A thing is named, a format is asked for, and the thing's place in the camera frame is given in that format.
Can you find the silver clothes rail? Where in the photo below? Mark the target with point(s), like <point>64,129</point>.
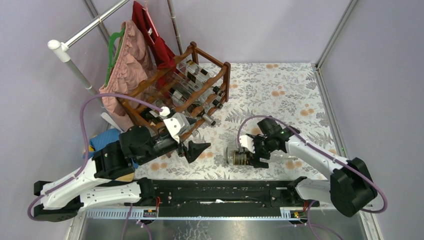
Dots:
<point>84,49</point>

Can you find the green wine bottle silver neck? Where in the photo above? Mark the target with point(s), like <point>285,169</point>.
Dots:
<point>180,96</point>

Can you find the clear bottle dark label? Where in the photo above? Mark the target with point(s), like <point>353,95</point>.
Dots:
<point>236,156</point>

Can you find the clear bottle black cap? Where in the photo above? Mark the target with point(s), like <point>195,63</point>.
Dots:
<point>194,72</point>
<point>218,93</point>

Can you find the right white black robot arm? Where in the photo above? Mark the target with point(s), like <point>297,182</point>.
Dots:
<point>348,185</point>

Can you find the yellow cloth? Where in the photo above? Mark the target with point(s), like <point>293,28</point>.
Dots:
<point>114,151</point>

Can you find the blue cloth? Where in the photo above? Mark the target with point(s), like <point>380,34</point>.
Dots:
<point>97,143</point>

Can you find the clear round bottle back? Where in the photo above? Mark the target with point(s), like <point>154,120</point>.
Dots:
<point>175,80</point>

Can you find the green wine bottle brown label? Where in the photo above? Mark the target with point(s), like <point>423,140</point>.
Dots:
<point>151,116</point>

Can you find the pink hanging garment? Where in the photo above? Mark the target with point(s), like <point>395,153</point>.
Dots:
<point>133,66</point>

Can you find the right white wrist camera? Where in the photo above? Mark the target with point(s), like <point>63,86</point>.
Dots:
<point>247,142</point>

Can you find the clear tall bottle back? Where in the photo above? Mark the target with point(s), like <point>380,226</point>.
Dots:
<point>166,112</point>

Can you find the floral tablecloth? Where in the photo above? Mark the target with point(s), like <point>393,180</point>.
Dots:
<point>285,91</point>

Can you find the white slotted cable duct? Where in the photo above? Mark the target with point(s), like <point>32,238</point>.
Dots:
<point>199,212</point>

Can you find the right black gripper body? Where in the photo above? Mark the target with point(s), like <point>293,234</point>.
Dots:
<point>263,147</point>

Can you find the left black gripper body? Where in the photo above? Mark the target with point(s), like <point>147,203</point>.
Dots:
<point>172,145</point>

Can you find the clear bottle black cap front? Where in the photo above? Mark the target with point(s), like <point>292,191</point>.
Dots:
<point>218,93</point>

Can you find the red hanging garment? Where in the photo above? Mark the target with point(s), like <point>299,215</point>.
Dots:
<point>162,54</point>

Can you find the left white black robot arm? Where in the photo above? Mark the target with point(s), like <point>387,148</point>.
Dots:
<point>65,198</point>

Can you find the brown wooden wine rack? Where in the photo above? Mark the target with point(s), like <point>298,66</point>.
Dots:
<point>220,76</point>

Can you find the green clothes hanger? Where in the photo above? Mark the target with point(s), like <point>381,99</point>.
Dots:
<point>113,53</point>

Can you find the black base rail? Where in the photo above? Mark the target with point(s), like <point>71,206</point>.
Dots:
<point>176,193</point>

